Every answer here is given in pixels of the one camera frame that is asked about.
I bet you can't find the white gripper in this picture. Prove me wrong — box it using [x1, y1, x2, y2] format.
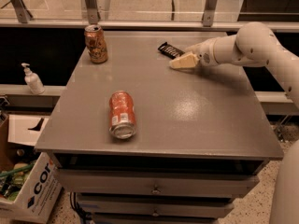
[169, 38, 218, 69]

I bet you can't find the black rxbar chocolate bar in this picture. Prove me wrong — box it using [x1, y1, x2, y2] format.
[158, 42, 184, 60]

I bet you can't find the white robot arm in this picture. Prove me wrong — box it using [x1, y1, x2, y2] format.
[170, 21, 299, 224]

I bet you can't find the orange soda can lying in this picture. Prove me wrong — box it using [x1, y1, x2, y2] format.
[109, 91, 136, 139]

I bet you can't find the brown upright drink can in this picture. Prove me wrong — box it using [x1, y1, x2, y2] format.
[84, 24, 108, 63]

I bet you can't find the grey drawer cabinet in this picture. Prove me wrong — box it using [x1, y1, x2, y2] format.
[36, 31, 283, 224]

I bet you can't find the white pump bottle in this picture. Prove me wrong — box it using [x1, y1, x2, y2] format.
[21, 63, 45, 94]

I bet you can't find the white cardboard box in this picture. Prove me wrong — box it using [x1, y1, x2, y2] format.
[0, 153, 62, 224]

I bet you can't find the right metal railing bracket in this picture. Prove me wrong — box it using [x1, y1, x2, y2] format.
[202, 0, 218, 27]

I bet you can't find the metal railing bracket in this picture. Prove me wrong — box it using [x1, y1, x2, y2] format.
[202, 0, 218, 27]
[10, 0, 33, 23]
[84, 0, 100, 24]

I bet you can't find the middle metal railing bracket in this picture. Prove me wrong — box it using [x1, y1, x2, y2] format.
[84, 0, 100, 24]

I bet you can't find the left metal railing bracket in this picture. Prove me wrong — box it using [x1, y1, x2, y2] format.
[10, 0, 33, 23]

